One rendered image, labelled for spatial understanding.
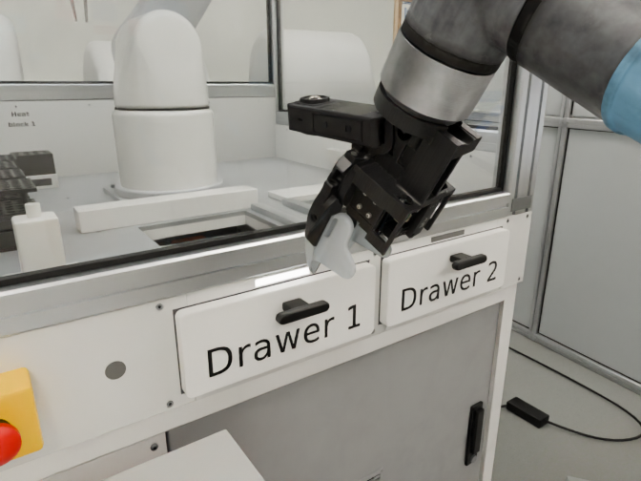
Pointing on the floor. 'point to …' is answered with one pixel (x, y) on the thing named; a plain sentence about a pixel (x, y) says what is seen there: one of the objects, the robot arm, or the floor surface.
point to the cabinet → (341, 410)
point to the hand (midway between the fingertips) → (324, 251)
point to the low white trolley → (196, 463)
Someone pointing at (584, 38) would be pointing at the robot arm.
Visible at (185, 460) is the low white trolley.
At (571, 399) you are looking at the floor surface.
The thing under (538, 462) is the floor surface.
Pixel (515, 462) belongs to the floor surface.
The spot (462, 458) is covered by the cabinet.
